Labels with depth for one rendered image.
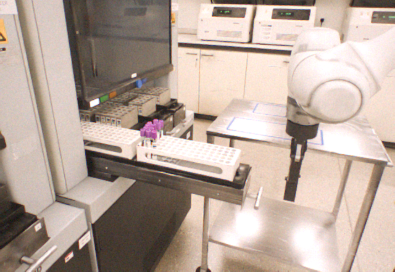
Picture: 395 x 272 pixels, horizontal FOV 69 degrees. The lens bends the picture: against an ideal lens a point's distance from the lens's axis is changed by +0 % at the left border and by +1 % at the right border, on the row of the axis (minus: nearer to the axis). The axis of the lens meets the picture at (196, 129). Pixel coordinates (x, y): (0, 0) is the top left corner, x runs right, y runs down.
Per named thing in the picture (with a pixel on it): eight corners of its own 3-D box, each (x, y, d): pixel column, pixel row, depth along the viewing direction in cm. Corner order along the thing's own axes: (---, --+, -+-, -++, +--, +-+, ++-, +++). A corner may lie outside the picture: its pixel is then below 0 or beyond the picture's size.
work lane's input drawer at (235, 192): (45, 164, 99) (40, 140, 96) (73, 147, 111) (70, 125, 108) (257, 216, 77) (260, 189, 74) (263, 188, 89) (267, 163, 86)
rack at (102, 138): (54, 145, 97) (50, 129, 95) (74, 134, 106) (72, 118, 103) (131, 163, 88) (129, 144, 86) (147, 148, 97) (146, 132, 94)
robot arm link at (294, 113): (286, 100, 65) (282, 124, 68) (329, 105, 63) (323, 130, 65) (288, 90, 73) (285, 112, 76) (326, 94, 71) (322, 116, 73)
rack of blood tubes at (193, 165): (136, 164, 87) (134, 145, 85) (152, 150, 96) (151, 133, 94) (231, 185, 78) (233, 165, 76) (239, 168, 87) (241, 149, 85)
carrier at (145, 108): (152, 109, 127) (151, 96, 125) (156, 110, 127) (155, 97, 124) (138, 118, 117) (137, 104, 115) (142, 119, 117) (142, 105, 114)
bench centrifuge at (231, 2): (195, 40, 307) (197, -29, 281) (213, 35, 360) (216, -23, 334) (247, 44, 289) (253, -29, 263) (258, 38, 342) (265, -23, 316)
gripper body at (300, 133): (288, 111, 75) (283, 144, 79) (286, 123, 68) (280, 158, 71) (319, 116, 73) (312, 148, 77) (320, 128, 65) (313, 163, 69)
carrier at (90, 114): (105, 116, 118) (103, 102, 116) (109, 117, 118) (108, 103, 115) (86, 126, 108) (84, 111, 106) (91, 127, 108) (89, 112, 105)
